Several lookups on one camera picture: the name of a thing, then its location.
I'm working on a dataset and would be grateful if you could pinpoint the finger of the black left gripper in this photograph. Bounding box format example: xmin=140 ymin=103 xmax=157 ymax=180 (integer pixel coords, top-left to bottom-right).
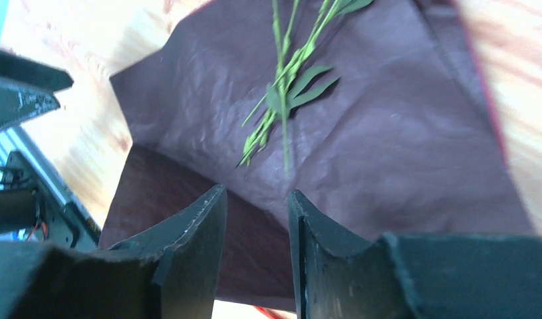
xmin=0 ymin=49 xmax=74 ymax=92
xmin=0 ymin=72 xmax=62 ymax=132

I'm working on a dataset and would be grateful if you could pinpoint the mauve rose with stem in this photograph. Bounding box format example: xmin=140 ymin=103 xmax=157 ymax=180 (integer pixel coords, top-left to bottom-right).
xmin=238 ymin=0 xmax=373 ymax=165

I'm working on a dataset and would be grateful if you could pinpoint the cream rose with stem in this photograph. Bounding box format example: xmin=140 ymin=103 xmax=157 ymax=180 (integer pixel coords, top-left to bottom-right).
xmin=272 ymin=0 xmax=300 ymax=177

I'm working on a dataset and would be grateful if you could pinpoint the maroon flower bouquet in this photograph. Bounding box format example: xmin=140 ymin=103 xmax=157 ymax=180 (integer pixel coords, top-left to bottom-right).
xmin=100 ymin=1 xmax=535 ymax=310

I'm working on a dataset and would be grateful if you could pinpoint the red ribbon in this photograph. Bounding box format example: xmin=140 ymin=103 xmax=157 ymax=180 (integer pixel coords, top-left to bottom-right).
xmin=254 ymin=306 xmax=297 ymax=319

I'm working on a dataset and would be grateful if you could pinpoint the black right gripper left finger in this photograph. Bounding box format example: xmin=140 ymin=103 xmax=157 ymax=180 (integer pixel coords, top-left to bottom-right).
xmin=107 ymin=185 xmax=228 ymax=318

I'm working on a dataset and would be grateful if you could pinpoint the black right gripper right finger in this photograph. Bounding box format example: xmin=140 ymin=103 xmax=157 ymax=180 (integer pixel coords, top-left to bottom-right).
xmin=288 ymin=190 xmax=412 ymax=318

